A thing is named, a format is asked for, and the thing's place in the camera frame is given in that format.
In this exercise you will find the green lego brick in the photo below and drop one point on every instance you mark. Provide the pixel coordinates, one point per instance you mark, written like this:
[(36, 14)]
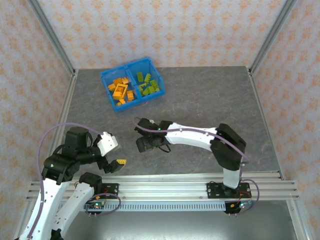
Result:
[(142, 87), (147, 78), (143, 93), (140, 76), (151, 90), (154, 85)]

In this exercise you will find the small orange lego brick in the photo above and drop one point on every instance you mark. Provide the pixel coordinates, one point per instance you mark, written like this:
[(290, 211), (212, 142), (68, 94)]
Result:
[(111, 87), (122, 101)]

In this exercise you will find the orange lego window frame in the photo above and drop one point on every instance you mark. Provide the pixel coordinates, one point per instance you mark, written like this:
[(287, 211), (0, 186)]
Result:
[(115, 95)]

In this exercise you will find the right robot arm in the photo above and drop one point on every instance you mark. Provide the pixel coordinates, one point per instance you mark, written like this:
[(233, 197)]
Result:
[(227, 150)]

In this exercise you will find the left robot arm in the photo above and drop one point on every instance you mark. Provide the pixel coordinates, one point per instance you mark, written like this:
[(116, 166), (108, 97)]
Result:
[(47, 200)]

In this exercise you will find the small circuit board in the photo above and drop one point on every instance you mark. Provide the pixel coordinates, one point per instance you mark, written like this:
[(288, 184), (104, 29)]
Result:
[(96, 206), (241, 205)]

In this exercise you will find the blue divided plastic bin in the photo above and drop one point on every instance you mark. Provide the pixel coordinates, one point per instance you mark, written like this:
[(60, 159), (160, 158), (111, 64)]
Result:
[(106, 76)]

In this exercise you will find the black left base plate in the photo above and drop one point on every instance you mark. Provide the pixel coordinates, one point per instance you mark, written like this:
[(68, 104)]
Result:
[(112, 190)]

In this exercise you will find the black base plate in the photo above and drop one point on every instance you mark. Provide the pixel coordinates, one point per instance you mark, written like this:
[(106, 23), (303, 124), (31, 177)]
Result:
[(212, 190), (112, 190)]

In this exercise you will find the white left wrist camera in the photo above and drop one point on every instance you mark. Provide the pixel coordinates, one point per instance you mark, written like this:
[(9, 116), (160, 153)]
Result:
[(107, 143)]

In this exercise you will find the aluminium mounting rail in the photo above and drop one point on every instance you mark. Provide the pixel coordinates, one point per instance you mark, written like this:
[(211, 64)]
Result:
[(162, 187)]

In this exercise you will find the aluminium table side rail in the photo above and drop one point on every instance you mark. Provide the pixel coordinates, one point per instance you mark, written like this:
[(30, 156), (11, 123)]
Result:
[(258, 100), (71, 87)]

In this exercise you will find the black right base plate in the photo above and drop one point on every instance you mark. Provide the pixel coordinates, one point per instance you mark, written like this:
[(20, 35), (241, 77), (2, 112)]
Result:
[(212, 190)]

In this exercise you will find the aluminium frame post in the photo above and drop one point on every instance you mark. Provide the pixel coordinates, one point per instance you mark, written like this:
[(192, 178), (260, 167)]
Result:
[(51, 35), (272, 35)]

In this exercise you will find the aluminium frame leg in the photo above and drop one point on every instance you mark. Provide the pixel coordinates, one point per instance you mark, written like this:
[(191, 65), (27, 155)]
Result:
[(300, 222)]

